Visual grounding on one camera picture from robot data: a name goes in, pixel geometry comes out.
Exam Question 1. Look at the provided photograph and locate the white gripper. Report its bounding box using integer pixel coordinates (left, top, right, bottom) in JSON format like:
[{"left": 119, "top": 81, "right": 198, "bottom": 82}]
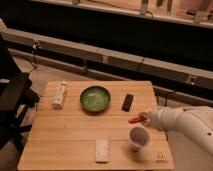
[{"left": 139, "top": 108, "right": 162, "bottom": 130}]

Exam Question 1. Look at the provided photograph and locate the red orange pepper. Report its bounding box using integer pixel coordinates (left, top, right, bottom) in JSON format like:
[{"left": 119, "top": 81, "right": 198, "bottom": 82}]
[{"left": 128, "top": 116, "right": 144, "bottom": 124}]

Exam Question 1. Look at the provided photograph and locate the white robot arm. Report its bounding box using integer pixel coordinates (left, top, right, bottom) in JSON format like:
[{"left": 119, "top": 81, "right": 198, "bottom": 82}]
[{"left": 139, "top": 106, "right": 213, "bottom": 156}]

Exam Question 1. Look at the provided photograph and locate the white ceramic cup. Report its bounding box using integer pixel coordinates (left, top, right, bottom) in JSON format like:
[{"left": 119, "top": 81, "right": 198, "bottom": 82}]
[{"left": 129, "top": 127, "right": 150, "bottom": 151}]

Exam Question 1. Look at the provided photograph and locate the green ceramic bowl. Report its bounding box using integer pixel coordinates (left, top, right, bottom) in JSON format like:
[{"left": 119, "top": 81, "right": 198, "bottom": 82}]
[{"left": 80, "top": 86, "right": 111, "bottom": 113}]

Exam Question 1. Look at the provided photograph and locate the black rectangular block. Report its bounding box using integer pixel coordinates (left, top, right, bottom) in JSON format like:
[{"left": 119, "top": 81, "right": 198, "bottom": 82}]
[{"left": 122, "top": 94, "right": 134, "bottom": 112}]

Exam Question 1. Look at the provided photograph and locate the white rectangular sponge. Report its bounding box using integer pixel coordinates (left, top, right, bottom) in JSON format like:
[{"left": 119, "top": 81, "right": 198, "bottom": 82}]
[{"left": 95, "top": 140, "right": 109, "bottom": 163}]

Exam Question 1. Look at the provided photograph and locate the wooden table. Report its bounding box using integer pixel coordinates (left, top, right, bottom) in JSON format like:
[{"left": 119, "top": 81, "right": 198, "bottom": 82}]
[{"left": 18, "top": 81, "right": 174, "bottom": 171}]

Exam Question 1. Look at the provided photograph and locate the white plastic bottle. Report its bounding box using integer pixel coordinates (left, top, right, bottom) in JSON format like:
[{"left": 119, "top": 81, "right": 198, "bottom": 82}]
[{"left": 52, "top": 81, "right": 67, "bottom": 109}]

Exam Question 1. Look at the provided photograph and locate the black stand equipment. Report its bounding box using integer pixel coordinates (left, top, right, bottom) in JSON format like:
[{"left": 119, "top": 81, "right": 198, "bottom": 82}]
[{"left": 0, "top": 35, "right": 39, "bottom": 153}]

